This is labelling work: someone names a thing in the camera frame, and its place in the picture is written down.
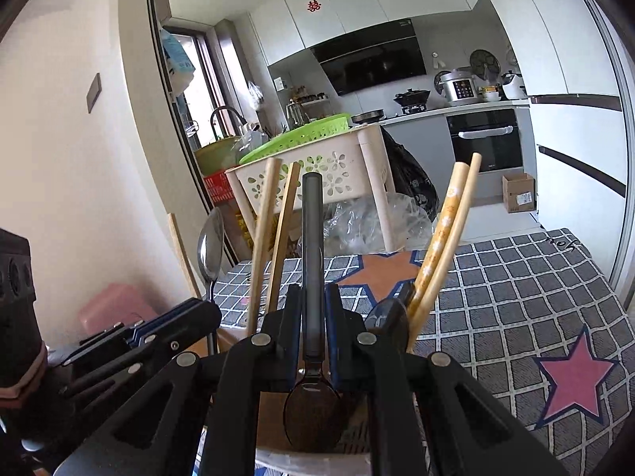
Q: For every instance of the dark frying pan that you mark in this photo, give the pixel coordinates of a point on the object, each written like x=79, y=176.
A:
x=367, y=116

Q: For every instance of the red paper sticker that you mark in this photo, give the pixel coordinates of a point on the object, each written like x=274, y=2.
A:
x=314, y=5

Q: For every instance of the white plastic bag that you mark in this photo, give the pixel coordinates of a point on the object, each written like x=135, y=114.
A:
x=250, y=141

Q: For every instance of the black spoon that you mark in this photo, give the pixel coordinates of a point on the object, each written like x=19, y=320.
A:
x=389, y=320

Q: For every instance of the sliding door frame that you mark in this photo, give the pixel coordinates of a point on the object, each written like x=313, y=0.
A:
x=612, y=158

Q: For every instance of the spice jar rack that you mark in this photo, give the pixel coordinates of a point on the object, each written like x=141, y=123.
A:
x=307, y=106

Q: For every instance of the black garbage bag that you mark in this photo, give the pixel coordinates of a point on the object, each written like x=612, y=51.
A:
x=411, y=173

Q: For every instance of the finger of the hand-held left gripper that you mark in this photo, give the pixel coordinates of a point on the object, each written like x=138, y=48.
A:
x=183, y=339
x=193, y=310

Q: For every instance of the silver metal spoon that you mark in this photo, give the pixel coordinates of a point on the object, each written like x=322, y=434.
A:
x=211, y=248

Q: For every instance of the pale wooden stick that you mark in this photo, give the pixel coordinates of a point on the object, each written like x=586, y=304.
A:
x=182, y=253

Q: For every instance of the pink plastic stool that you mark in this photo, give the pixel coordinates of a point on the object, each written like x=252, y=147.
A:
x=116, y=307

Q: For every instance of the yellow flower-patterned chopstick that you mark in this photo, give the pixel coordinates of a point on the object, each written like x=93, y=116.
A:
x=441, y=233

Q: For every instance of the white upper cabinets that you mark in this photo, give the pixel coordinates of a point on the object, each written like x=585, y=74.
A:
x=357, y=5

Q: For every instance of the beige divided utensil holder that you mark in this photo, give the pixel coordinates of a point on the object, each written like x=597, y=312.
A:
x=307, y=463

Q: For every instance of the small white appliance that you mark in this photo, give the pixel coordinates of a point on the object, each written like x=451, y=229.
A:
x=515, y=87

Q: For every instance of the grey wall switch panel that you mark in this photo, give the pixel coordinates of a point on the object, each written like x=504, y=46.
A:
x=94, y=93

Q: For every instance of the black wok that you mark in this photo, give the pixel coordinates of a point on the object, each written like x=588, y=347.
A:
x=411, y=96

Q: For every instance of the white refrigerator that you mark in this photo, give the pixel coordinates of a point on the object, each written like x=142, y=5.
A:
x=570, y=59

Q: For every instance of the beige flower-cutout basket rack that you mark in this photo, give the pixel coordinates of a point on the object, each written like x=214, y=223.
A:
x=342, y=158

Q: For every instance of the grey plaid star tablecloth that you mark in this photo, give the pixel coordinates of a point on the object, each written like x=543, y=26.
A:
x=496, y=297

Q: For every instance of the green plastic basket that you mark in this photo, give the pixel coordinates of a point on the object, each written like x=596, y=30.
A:
x=297, y=139

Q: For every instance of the blue and white package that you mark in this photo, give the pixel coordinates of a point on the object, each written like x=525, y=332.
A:
x=177, y=59

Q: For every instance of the clear plastic bag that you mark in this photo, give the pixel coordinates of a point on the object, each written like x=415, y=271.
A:
x=377, y=223

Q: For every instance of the plain wooden chopstick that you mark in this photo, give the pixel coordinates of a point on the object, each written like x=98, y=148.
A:
x=459, y=228
x=285, y=238
x=263, y=238

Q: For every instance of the round black mesh lid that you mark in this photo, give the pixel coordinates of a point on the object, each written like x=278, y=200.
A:
x=485, y=64

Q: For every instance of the silver rice cooker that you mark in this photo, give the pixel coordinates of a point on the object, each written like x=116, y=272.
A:
x=459, y=87

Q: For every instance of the red plastic crate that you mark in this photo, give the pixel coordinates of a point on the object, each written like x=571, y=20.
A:
x=218, y=188

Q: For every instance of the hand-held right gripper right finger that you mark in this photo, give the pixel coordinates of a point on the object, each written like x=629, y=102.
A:
x=331, y=337

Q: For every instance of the cardboard box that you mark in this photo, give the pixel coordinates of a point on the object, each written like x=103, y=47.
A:
x=518, y=193

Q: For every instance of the kitchen faucet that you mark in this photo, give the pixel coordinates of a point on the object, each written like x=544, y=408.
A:
x=225, y=114

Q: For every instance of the black built-in oven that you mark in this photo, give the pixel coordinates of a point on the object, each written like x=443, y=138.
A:
x=486, y=148

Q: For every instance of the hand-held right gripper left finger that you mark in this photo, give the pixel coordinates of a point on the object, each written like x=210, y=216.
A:
x=298, y=347

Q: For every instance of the black range hood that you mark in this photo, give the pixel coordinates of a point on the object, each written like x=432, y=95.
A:
x=372, y=64

